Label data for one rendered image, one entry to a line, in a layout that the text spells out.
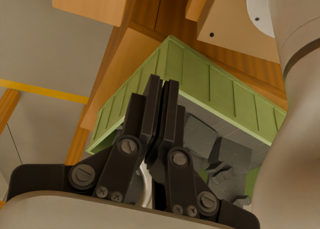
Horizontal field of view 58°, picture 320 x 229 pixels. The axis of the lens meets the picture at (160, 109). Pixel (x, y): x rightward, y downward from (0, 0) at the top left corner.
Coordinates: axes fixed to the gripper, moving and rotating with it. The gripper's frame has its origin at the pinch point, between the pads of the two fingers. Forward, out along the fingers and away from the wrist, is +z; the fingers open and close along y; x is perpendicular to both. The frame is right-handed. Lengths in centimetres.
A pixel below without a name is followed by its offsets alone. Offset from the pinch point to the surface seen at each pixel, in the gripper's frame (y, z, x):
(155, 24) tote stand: 3, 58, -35
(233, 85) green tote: 27, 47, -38
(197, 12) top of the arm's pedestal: 10, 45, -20
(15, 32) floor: -72, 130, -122
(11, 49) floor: -76, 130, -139
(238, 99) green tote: 29, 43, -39
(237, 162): 41, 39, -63
